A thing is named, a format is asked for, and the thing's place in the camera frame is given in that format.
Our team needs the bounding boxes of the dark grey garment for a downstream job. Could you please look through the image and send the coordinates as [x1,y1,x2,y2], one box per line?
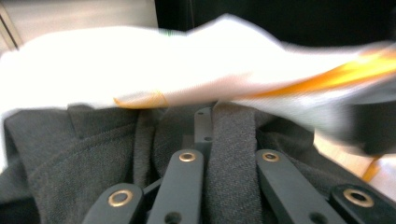
[0,101,396,224]

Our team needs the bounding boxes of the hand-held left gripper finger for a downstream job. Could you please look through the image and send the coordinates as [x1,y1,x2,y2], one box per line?
[193,106,215,153]

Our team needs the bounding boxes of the white leaf-print mesh laundry bag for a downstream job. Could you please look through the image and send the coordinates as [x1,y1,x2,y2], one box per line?
[0,13,396,194]

